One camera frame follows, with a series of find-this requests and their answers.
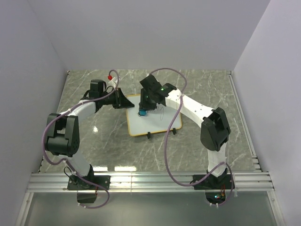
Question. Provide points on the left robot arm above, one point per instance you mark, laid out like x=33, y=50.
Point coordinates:
x=61, y=138

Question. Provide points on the yellow framed whiteboard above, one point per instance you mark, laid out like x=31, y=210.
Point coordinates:
x=154, y=121

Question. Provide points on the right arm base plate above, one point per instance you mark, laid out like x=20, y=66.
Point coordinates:
x=213, y=183

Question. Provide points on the blue whiteboard eraser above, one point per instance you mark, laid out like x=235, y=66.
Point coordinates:
x=142, y=112

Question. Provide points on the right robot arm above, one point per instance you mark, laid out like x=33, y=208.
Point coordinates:
x=213, y=123

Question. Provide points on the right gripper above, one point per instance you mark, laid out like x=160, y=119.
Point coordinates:
x=143, y=105

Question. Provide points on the wire whiteboard stand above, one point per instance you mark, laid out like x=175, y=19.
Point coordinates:
x=162, y=133

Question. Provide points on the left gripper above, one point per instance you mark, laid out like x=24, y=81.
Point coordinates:
x=121, y=101

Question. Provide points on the aluminium mounting rail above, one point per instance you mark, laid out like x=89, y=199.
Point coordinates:
x=137, y=182

